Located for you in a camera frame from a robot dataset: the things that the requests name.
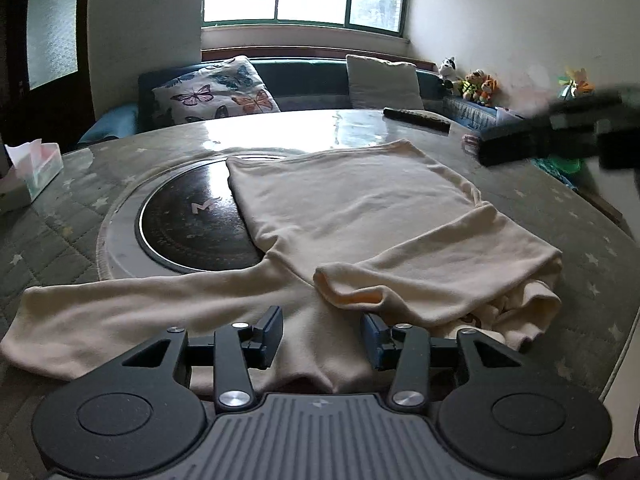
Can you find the black remote control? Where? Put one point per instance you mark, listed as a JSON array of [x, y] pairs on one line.
[[415, 117]]

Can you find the plain white pillow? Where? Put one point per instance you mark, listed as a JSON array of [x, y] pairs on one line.
[[382, 82]]

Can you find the dark wooden glass door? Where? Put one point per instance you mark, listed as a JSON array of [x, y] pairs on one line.
[[50, 35]]

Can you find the black and white cow plush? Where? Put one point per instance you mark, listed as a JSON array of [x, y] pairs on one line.
[[448, 75]]

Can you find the colourful pinwheel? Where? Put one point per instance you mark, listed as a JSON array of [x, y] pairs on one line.
[[577, 82]]

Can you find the clear plastic storage box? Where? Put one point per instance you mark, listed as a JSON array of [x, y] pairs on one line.
[[507, 115]]

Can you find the cream long-sleeve sweater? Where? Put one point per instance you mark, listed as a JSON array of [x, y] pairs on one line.
[[350, 210]]

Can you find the brown and green plush toy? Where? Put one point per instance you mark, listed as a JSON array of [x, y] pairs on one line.
[[471, 86]]

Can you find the pink toy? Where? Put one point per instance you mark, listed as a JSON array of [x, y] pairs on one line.
[[470, 142]]

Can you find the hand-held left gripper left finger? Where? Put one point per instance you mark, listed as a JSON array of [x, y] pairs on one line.
[[272, 335]]

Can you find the black round induction cooktop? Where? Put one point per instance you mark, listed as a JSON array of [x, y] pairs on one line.
[[195, 230]]

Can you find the orange tiger plush toy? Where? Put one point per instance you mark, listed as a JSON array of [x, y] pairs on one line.
[[489, 90]]

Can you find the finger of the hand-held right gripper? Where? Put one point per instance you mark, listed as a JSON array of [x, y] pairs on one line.
[[530, 142]]

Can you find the green plastic basin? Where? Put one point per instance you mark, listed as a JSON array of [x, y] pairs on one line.
[[557, 165]]

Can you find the blue sofa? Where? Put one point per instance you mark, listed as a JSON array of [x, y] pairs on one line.
[[305, 80]]

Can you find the tissue box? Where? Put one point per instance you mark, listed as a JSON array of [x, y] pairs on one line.
[[35, 175]]

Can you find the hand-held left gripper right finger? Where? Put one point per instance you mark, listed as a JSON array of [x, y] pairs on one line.
[[372, 342]]

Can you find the butterfly print pillow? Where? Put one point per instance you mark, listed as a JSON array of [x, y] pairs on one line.
[[220, 92]]

